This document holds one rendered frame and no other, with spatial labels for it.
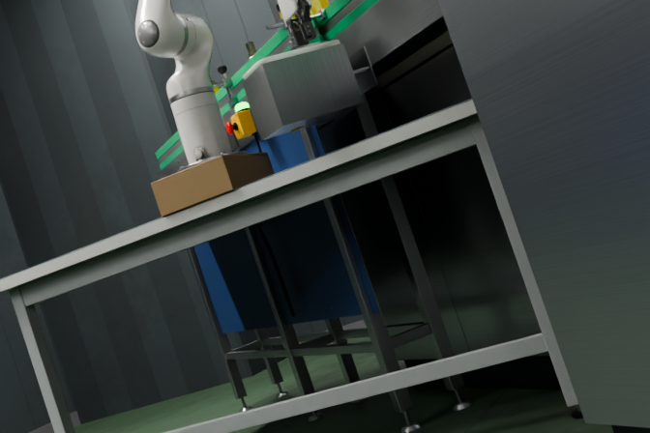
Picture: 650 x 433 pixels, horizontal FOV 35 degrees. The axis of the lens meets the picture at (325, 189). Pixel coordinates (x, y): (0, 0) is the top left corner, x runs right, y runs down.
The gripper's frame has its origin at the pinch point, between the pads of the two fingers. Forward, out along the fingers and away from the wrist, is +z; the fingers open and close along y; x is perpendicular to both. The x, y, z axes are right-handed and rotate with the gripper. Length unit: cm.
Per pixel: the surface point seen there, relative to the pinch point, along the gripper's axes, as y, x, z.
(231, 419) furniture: 36, 39, 86
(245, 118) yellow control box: 53, 3, 8
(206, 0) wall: 310, -86, -100
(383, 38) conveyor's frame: -15.9, -12.0, 8.7
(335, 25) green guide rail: 10.2, -13.6, -2.7
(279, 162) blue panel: 57, -4, 23
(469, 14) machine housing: -78, 4, 21
